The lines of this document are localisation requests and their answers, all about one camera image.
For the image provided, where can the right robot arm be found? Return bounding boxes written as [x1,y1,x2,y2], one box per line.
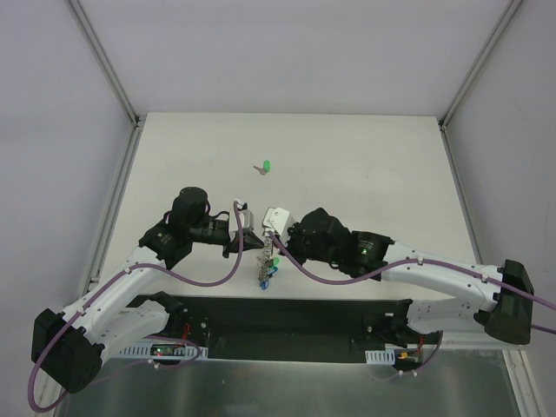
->
[264,208,534,346]

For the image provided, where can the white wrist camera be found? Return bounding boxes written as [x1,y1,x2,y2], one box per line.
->
[261,207,295,244]
[228,199,254,240]

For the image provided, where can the metal key organizer ring disc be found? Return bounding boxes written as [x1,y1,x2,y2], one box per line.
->
[257,239,274,284]

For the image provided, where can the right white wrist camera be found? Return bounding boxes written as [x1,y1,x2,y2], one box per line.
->
[261,207,295,244]

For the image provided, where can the white cable duct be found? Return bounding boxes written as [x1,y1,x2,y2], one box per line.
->
[365,348,396,366]
[115,341,209,361]

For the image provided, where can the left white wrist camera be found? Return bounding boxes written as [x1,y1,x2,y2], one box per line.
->
[228,199,254,240]

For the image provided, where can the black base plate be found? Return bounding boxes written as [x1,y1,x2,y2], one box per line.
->
[132,294,435,361]

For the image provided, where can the left white cable duct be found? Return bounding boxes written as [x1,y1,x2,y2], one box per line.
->
[115,341,209,361]

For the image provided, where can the right white cable duct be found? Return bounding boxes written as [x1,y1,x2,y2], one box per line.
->
[365,348,396,366]

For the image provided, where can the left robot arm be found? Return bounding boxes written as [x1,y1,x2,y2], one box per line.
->
[28,187,263,394]

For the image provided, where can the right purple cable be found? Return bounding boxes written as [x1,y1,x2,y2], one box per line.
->
[267,232,556,383]

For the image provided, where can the key with green tag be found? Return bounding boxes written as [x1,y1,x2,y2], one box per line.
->
[253,160,271,175]

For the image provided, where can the blue tag key bunch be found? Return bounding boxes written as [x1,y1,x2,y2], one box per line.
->
[261,267,278,281]

